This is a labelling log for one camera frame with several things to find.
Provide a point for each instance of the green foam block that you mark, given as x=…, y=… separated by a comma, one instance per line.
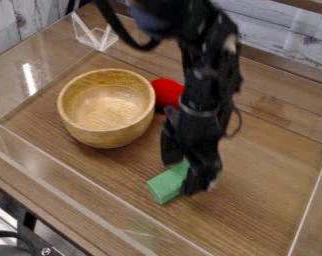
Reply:
x=165, y=186

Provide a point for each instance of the clear acrylic corner bracket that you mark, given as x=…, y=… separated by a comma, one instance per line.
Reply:
x=96, y=38

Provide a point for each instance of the red plush strawberry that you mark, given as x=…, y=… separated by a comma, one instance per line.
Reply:
x=169, y=91

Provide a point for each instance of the black table leg frame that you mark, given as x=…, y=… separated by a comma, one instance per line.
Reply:
x=19, y=240

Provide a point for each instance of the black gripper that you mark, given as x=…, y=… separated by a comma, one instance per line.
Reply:
x=190, y=136

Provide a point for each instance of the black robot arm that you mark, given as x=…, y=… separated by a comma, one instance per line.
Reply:
x=207, y=37

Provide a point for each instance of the wooden brown bowl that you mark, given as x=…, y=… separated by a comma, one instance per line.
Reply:
x=107, y=107

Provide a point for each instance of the clear acrylic wall panel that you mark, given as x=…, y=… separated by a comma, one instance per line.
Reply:
x=104, y=225

